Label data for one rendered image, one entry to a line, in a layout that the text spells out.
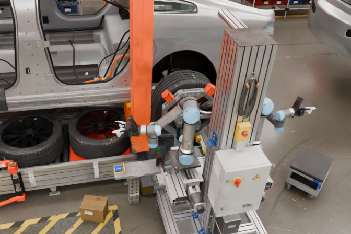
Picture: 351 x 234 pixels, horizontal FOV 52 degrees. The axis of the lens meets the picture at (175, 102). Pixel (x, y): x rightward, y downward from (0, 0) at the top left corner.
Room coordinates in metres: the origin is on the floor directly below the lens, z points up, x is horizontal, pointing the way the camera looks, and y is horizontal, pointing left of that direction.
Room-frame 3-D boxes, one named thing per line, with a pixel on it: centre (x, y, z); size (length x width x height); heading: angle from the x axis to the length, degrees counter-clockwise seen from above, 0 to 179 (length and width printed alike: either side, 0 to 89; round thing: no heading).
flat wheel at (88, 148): (2.95, 0.77, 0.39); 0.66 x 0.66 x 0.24
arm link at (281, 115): (2.38, -0.88, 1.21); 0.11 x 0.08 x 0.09; 122
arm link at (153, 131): (2.06, 0.15, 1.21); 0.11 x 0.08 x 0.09; 93
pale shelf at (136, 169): (2.40, 0.32, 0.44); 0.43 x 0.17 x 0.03; 107
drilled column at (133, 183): (2.39, 0.35, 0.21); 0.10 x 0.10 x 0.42; 17
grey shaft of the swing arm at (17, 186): (2.26, 1.42, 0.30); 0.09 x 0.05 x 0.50; 107
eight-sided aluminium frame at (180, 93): (2.78, -0.14, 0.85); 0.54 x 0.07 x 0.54; 107
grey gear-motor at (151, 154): (2.95, 0.20, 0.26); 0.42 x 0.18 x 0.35; 17
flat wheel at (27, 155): (2.74, 1.46, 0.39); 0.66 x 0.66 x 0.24
